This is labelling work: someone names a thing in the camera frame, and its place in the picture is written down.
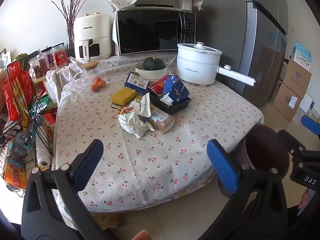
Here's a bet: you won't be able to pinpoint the white bowl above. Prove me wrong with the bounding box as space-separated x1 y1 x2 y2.
135 62 168 78

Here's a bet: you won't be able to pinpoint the white napkin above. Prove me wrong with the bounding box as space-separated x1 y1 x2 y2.
159 95 174 106

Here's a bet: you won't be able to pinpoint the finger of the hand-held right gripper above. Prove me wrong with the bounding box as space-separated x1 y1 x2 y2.
301 115 320 136
278 129 310 156

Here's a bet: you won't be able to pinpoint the glass teapot with bamboo lid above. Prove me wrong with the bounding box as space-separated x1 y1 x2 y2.
73 61 107 92

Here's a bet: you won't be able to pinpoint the blue drink carton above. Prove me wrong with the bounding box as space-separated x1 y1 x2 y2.
160 74 190 105

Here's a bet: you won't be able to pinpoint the dry bare branches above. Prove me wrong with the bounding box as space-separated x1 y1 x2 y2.
51 0 88 29

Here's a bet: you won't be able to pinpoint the person's left hand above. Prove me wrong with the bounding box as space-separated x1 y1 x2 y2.
132 229 152 240

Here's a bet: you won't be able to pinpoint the brown cardboard box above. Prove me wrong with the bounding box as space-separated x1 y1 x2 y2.
272 83 302 122
283 60 312 98

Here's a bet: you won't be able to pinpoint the black wire rack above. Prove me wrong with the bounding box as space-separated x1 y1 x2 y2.
0 60 60 157

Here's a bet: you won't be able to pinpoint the dark green pumpkin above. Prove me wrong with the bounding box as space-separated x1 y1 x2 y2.
143 55 165 70

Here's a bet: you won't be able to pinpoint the white air fryer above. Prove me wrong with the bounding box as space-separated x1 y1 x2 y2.
74 13 112 62

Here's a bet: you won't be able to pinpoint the red drink can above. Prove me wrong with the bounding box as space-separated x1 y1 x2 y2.
147 75 171 98

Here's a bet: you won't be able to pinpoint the white printed wrapper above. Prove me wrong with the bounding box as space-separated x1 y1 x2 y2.
128 92 152 118

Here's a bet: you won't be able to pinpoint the black plastic tray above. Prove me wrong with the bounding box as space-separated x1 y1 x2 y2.
149 94 192 114

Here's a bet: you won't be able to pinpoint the red snack packets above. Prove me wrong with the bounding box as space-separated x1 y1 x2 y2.
3 62 36 122

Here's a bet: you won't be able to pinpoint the brown waste bin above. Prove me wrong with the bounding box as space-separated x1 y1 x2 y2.
217 124 292 198

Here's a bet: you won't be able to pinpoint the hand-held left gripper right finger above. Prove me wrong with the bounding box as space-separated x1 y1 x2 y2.
200 139 289 240

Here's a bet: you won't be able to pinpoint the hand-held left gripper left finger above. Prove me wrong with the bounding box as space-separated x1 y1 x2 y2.
21 139 113 240

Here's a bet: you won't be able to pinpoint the white electric pot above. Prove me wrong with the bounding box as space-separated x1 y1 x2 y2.
176 42 256 86

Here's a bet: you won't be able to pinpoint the white string roll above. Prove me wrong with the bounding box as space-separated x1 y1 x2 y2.
36 140 53 168

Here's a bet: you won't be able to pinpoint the cherry print tablecloth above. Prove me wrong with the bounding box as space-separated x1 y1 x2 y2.
46 54 265 229

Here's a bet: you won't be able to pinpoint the red label jar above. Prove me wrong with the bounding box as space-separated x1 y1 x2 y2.
51 44 68 68

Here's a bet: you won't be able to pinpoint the white paper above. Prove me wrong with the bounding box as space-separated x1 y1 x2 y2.
118 106 156 139

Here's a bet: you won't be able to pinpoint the yellow sponge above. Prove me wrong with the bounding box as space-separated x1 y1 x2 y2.
111 88 137 106

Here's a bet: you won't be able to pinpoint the brown milk carton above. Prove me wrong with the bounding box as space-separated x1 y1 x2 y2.
146 105 175 134

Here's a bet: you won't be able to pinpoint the dark lid spice jar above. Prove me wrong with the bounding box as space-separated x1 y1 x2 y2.
43 48 54 70
37 52 47 75
29 55 40 77

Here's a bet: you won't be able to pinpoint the green leafy vegetable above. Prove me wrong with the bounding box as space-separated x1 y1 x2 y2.
15 53 31 70

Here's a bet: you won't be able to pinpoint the wooden shelf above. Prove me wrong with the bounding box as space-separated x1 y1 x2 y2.
32 73 60 110

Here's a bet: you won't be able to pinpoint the orange snack packet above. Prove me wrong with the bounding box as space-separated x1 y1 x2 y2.
2 158 28 190

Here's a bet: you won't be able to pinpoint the blue and white carton box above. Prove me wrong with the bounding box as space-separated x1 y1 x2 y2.
291 41 313 65

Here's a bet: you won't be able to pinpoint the person's right hand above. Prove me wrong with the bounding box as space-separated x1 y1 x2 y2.
299 188 310 208

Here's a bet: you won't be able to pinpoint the grey refrigerator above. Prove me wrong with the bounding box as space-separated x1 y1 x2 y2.
244 0 288 108

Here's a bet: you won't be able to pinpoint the black microwave oven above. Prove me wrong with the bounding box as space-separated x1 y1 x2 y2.
115 7 197 55

